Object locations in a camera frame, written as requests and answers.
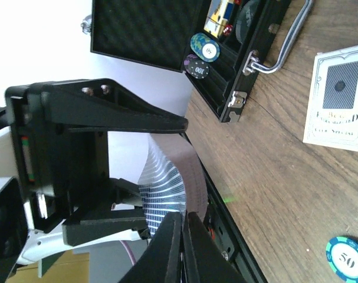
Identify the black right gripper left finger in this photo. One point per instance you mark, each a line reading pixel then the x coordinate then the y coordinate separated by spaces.
pixel 161 261

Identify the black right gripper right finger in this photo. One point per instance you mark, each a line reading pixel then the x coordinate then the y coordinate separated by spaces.
pixel 203 261

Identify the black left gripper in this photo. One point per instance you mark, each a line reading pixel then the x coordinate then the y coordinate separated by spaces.
pixel 59 134

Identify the blue patterned card deck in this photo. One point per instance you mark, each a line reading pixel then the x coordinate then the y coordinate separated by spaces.
pixel 172 180

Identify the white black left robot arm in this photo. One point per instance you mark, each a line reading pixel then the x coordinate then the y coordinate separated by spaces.
pixel 15 211

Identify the black purple chip in case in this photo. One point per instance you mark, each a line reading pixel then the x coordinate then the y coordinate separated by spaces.
pixel 196 67

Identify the teal chip in case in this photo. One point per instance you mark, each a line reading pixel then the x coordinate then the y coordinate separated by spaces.
pixel 205 48

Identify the black poker set case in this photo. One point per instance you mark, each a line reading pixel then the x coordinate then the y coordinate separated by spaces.
pixel 221 46

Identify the playing card deck box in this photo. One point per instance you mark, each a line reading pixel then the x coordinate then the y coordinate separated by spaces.
pixel 332 112

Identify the red dice in case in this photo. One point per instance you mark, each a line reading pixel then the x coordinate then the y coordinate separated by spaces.
pixel 227 30

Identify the card deck in case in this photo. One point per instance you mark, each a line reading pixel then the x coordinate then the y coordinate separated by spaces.
pixel 218 17

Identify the black dealer button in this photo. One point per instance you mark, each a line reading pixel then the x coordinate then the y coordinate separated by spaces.
pixel 244 20

